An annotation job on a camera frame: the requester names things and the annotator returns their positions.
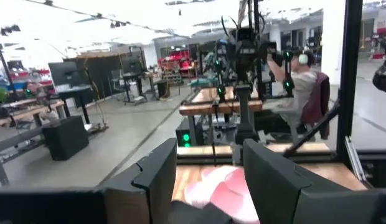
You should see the black waste bin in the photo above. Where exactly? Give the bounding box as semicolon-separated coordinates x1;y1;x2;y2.
156;79;171;99

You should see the black standing desk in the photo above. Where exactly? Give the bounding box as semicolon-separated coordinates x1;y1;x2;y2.
54;85;95;125

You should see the pink rubber slide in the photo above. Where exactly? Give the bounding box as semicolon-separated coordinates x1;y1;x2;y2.
182;166;261;224

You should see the black partition wall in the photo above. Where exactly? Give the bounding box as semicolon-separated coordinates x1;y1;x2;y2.
64;51;147;100

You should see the black floor box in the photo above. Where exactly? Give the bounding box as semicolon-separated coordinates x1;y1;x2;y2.
41;115;90;162

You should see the long wooden bench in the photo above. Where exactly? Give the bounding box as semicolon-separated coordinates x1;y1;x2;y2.
0;100;67;129

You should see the black computer monitor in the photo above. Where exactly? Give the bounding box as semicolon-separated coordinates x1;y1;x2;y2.
48;61;85;87

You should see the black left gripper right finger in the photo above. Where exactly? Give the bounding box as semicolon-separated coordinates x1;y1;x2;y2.
243;139;386;224

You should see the black metal table frame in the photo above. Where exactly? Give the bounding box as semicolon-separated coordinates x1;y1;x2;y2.
176;0;386;189

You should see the dark grey workstation beam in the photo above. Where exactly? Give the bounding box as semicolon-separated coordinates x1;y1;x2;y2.
0;126;46;187

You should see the wooden workbench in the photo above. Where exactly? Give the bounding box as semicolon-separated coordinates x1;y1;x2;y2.
179;86;264;146

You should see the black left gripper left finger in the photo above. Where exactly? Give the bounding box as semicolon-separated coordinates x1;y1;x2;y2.
0;138;178;224

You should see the red parts shelving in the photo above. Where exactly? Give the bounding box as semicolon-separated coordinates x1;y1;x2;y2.
156;49;194;75

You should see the grey office chair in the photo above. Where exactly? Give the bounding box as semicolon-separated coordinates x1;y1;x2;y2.
111;68;126;95

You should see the dark maroon chair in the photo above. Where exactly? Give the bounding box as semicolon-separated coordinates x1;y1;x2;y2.
300;72;331;141

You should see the person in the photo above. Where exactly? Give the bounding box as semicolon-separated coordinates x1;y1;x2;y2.
266;49;331;141

